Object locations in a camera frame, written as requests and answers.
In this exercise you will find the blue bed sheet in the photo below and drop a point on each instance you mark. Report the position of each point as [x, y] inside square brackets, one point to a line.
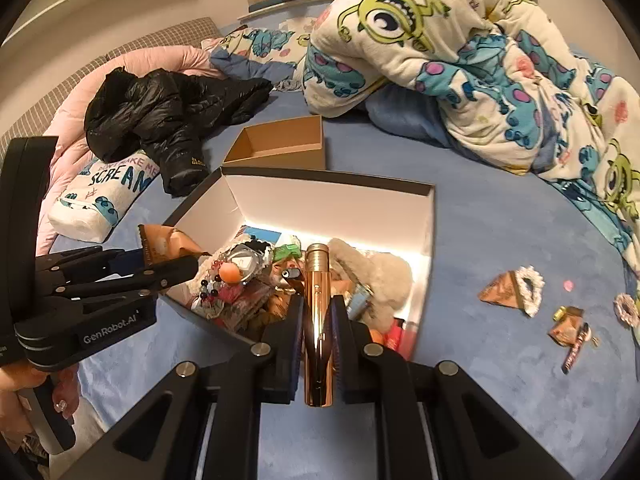
[490, 410]

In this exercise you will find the rose gold tube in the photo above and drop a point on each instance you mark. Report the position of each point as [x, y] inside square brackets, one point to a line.
[317, 310]

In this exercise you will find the pink scrunchie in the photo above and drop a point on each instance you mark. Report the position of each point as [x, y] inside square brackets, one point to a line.
[627, 307]

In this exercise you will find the person's left hand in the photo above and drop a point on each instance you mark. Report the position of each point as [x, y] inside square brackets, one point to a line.
[65, 385]

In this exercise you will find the brown cardboard box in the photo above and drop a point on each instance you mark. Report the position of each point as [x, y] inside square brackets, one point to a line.
[280, 152]

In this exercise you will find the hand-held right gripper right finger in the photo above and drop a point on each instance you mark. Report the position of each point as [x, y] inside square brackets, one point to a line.
[340, 345]

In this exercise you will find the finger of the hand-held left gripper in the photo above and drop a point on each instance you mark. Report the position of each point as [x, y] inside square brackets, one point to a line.
[165, 270]
[125, 261]

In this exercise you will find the black puffer jacket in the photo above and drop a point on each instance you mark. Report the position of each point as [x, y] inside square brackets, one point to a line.
[160, 115]

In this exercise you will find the blue trimmed printed pillow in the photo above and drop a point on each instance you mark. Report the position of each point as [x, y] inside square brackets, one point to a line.
[260, 45]

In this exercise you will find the blue card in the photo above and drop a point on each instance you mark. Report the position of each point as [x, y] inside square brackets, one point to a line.
[262, 235]

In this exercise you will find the white lettered printed pillow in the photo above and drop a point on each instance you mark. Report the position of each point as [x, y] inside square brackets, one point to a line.
[100, 195]

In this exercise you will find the black storage box white inside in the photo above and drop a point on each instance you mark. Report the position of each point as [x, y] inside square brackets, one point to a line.
[300, 195]

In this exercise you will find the beige fluffy plush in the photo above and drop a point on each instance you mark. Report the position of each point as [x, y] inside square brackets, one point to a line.
[380, 275]

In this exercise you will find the white scrunchie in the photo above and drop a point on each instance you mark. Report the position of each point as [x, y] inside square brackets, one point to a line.
[531, 280]

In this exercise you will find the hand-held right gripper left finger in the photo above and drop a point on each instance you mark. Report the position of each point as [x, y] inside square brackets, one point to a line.
[292, 345]

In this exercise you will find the small green packet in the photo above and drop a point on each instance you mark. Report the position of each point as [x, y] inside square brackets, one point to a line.
[286, 252]

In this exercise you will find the pink quilt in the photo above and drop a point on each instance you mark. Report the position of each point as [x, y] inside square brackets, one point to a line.
[150, 60]

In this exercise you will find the grey checked headboard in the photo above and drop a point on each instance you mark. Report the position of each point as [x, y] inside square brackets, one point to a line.
[50, 90]

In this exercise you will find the white cartoon printed blanket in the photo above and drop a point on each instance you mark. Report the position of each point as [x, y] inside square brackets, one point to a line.
[450, 35]

